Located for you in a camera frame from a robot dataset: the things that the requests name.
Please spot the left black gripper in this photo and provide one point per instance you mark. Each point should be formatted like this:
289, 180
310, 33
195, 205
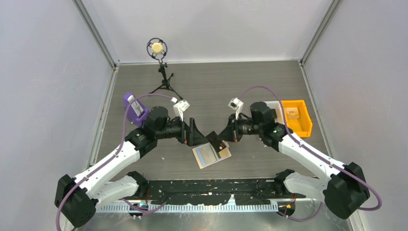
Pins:
189, 134

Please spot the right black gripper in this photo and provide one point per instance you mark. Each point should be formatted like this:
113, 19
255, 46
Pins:
232, 133

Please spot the beige leather card holder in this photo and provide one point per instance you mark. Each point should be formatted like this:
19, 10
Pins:
207, 155

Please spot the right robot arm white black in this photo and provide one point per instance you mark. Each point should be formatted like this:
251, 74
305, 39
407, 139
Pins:
341, 187

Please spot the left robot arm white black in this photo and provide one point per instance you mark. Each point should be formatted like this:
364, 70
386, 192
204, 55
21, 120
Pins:
79, 197

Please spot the white plastic bin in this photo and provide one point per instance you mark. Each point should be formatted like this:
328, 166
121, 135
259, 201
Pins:
274, 106

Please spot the purple metronome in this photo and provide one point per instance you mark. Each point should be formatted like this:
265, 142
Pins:
137, 112

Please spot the orange plastic bin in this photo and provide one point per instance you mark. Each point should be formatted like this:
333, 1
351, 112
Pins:
302, 126

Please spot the black microphone on tripod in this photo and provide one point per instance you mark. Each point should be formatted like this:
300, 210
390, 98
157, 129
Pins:
157, 49

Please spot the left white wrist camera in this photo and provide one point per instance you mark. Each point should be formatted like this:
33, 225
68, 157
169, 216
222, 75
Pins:
179, 108

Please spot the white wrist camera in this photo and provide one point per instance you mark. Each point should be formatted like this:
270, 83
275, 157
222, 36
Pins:
179, 108
236, 104

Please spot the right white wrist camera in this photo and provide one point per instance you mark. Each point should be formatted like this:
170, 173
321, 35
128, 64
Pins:
236, 104

